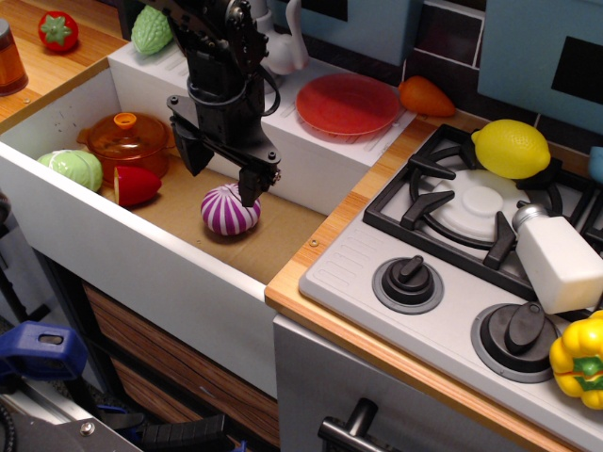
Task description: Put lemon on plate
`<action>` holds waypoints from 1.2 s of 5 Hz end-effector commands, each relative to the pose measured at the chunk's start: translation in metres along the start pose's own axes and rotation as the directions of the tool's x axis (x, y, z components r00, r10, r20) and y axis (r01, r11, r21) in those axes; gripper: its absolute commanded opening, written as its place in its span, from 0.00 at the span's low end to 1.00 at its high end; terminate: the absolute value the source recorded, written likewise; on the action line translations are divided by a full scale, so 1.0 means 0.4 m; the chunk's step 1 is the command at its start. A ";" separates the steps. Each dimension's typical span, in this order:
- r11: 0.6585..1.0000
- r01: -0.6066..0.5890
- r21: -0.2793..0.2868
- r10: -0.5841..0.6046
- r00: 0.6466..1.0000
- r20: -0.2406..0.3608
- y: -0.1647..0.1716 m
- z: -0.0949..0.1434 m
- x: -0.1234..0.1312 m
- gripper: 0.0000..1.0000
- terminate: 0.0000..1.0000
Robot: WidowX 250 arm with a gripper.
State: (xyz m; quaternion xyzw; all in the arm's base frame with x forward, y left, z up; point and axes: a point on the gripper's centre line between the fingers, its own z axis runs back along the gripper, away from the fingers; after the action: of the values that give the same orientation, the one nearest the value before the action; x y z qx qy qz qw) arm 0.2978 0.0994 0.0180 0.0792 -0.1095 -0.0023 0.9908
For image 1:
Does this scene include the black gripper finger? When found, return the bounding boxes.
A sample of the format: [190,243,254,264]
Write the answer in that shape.
[171,122,215,176]
[238,162,281,207]

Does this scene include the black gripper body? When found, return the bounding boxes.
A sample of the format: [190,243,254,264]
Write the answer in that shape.
[166,77,281,168]

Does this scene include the yellow toy lemon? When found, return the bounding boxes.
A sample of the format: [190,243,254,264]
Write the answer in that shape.
[471,120,551,180]

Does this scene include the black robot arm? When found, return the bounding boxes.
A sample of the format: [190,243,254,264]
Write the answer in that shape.
[149,1,281,207]

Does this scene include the red plastic plate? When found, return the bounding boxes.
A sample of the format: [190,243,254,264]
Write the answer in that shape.
[295,73,400,136]

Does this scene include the purple white striped toy onion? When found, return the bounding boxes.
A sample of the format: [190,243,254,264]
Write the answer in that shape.
[201,183,262,236]

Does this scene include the red toy fruit half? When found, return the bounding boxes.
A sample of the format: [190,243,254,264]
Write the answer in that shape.
[114,166,162,206]

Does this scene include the orange transparent toy pot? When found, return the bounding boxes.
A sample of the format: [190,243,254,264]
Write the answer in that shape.
[76,112,173,186]

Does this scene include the grey toy faucet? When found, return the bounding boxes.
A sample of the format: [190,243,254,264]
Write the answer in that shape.
[252,0,310,91]

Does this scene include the white toy sink basin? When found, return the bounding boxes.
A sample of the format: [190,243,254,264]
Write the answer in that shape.
[1,45,413,395]

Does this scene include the green toy bitter gourd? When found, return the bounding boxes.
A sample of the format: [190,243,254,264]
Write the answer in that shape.
[131,6,173,56]

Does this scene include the green toy cabbage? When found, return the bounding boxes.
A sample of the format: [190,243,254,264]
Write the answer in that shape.
[38,150,103,192]

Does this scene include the black left stove knob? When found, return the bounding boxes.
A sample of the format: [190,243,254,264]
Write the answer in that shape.
[372,255,444,315]

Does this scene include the black stove knob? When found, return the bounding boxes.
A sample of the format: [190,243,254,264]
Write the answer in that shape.
[471,302,561,384]
[372,255,444,315]

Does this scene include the orange toy carrot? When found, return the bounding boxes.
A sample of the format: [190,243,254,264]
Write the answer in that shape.
[398,75,456,118]

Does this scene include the red toy tomato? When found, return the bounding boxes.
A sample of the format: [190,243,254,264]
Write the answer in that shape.
[38,11,79,52]

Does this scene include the black stove grate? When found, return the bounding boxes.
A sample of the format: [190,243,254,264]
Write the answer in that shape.
[363,125,602,300]

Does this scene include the orange spice jar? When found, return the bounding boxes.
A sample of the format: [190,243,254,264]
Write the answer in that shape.
[1,19,29,97]

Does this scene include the grey toy stove top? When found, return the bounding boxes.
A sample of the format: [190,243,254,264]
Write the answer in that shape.
[298,122,603,452]

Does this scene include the blue plastic clamp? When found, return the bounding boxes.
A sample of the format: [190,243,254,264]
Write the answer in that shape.
[1,321,88,381]

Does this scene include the black right stove knob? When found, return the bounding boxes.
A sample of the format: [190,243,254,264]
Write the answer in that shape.
[471,302,561,384]

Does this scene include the white salt shaker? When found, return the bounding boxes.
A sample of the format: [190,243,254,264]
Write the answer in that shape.
[512,204,602,314]

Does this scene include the light blue cup edge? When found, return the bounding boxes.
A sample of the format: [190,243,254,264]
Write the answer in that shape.
[588,146,603,185]

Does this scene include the yellow toy bell pepper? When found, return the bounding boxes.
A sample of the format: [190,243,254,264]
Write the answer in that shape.
[549,311,602,411]

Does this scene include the metal oven door handle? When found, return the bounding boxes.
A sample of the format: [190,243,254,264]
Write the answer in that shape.
[318,398,397,452]

